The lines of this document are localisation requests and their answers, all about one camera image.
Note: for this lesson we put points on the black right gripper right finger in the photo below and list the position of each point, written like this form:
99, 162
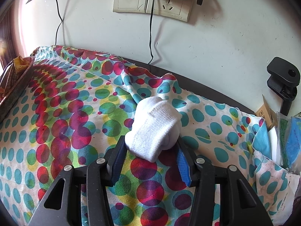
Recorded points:
239, 204

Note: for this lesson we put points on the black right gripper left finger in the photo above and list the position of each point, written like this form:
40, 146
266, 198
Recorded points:
61, 205

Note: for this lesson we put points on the white ribbed sock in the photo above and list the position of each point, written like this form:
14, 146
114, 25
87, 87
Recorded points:
156, 127

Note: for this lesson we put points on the light blue cloth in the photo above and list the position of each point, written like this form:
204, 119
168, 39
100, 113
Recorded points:
261, 140

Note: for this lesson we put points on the blue item in plastic bag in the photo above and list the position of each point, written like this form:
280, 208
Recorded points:
293, 146

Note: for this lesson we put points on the brown cardboard box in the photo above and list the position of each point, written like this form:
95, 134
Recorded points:
269, 116

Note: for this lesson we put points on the colourful polka dot cloth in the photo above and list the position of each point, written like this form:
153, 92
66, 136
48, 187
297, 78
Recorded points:
80, 102

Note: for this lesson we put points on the brown tray with snacks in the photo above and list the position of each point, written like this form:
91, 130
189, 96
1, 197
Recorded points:
15, 78

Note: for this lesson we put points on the black clamp mount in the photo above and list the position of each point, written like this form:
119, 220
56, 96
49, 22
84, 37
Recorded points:
284, 79

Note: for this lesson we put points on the white wall socket plate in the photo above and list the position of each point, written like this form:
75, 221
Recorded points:
175, 9

